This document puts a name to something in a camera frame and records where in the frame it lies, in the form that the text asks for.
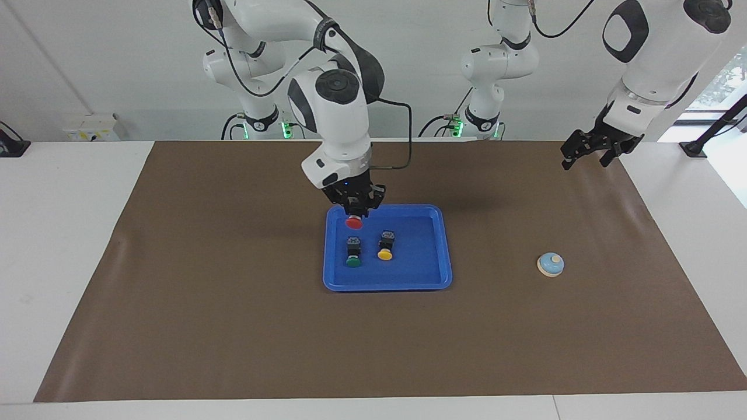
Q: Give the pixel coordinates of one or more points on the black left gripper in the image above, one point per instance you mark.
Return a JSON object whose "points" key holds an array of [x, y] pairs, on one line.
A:
{"points": [[599, 141]]}

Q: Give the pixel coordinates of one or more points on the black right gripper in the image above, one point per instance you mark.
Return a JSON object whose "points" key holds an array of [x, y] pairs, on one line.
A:
{"points": [[356, 192]]}

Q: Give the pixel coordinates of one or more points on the red push button switch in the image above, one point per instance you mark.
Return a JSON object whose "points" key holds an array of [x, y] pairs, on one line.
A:
{"points": [[353, 223]]}

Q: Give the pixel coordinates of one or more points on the green push button switch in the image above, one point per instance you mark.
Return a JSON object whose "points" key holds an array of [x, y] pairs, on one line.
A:
{"points": [[353, 259]]}

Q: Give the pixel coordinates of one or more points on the yellow push button switch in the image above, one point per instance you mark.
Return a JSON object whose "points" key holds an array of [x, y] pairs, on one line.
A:
{"points": [[385, 252]]}

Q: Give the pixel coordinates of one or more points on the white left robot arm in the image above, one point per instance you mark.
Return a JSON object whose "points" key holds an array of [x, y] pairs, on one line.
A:
{"points": [[665, 52]]}

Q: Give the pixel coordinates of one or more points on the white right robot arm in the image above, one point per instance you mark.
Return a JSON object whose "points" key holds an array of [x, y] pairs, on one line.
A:
{"points": [[341, 128]]}

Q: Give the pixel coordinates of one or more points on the blue plastic tray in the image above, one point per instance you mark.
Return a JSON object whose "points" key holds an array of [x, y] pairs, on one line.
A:
{"points": [[420, 268]]}

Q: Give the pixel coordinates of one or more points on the light blue desk bell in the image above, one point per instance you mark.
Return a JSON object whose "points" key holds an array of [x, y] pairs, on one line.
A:
{"points": [[550, 265]]}

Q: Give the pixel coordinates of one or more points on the black angled stand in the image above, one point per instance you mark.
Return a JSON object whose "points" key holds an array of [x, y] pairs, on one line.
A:
{"points": [[694, 149]]}

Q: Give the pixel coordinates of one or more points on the brown table mat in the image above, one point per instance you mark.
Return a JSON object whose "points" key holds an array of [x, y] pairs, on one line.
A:
{"points": [[385, 344]]}

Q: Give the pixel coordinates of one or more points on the bright window pane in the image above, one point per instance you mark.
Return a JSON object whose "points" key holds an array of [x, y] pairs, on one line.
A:
{"points": [[729, 76]]}

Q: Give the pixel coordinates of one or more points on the white wall socket box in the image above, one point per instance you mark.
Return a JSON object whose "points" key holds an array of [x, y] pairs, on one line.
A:
{"points": [[87, 131]]}

